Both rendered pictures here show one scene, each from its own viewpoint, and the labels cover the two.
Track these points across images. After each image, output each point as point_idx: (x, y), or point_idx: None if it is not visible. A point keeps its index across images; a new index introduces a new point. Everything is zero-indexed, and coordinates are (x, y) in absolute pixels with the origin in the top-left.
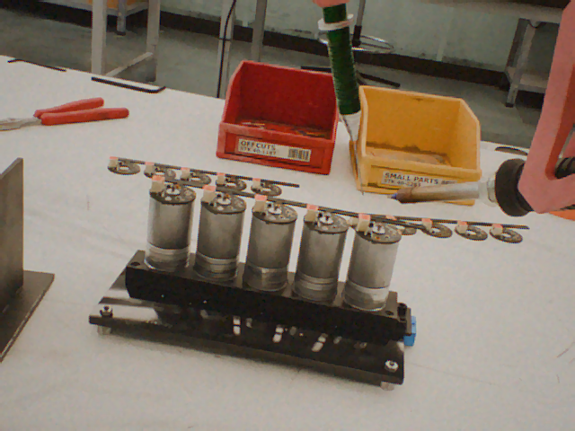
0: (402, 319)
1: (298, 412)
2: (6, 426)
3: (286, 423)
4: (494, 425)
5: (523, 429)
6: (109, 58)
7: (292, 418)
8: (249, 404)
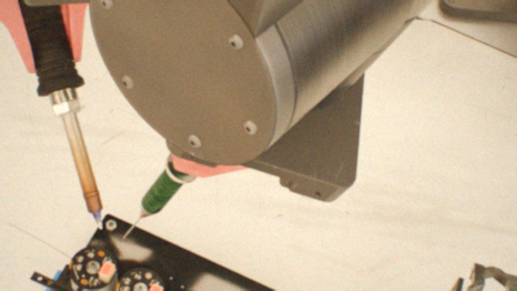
0: (68, 275)
1: (197, 217)
2: (398, 236)
3: (210, 208)
4: (47, 183)
5: (26, 176)
6: None
7: (204, 212)
8: (231, 230)
